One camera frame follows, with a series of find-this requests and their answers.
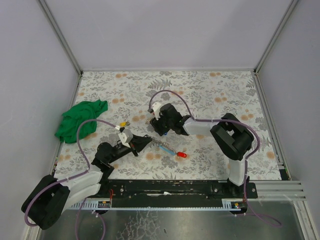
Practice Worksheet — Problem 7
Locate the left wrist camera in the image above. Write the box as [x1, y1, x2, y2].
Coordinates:
[118, 128, 133, 148]

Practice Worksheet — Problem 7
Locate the green cloth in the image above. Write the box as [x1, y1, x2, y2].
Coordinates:
[54, 99, 108, 144]

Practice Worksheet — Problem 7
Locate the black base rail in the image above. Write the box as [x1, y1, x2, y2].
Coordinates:
[89, 179, 258, 209]

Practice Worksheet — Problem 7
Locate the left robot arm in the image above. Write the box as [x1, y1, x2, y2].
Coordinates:
[21, 133, 152, 230]

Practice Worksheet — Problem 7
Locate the red tag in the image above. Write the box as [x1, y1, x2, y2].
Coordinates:
[176, 152, 188, 158]

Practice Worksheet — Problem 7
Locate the white cable duct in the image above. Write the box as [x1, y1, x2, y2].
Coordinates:
[68, 199, 111, 211]

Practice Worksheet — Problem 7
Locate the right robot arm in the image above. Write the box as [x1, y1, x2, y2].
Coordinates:
[148, 102, 260, 186]

